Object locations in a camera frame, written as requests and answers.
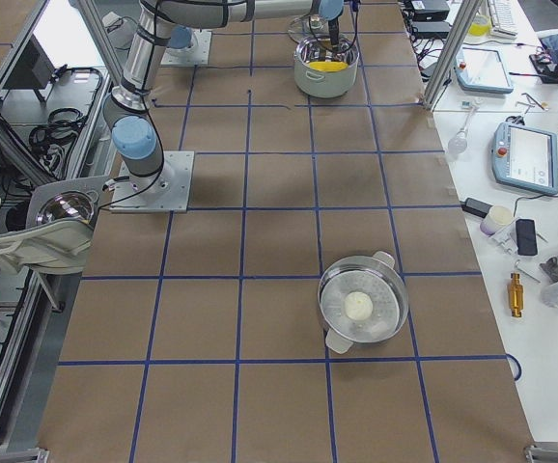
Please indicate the yellow corn cob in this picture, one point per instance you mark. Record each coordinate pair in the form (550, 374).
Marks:
(328, 66)

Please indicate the white steamed bun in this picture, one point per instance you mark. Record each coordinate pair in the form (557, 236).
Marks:
(358, 306)

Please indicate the pale green cooking pot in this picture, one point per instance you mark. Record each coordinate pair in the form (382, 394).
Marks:
(322, 73)

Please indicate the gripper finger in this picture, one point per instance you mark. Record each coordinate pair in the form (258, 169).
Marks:
(334, 32)

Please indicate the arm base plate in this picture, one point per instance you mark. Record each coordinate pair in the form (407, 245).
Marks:
(169, 193)
(197, 56)

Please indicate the shiny metal bowl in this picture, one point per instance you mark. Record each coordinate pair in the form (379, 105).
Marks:
(70, 204)

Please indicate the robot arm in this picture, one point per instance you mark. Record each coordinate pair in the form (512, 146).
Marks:
(182, 38)
(185, 88)

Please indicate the small white lavender cup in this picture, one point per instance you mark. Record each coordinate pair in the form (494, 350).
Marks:
(497, 218)

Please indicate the blue teach pendant far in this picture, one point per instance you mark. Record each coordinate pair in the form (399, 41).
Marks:
(482, 70)

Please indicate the black rectangular device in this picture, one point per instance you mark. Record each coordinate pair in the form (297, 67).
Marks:
(526, 238)

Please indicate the glass pot lid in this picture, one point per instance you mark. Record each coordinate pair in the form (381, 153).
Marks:
(304, 27)

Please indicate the steel steamer pot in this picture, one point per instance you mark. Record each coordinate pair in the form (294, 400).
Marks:
(374, 275)

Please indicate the gold brass fitting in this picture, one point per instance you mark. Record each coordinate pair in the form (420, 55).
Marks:
(515, 295)

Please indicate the blue teach pendant near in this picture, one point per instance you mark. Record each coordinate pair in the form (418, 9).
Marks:
(525, 158)

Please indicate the blue teach pendant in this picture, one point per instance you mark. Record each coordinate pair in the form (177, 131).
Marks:
(482, 70)
(525, 158)

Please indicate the black power adapter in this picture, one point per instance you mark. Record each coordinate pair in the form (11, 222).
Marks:
(475, 207)

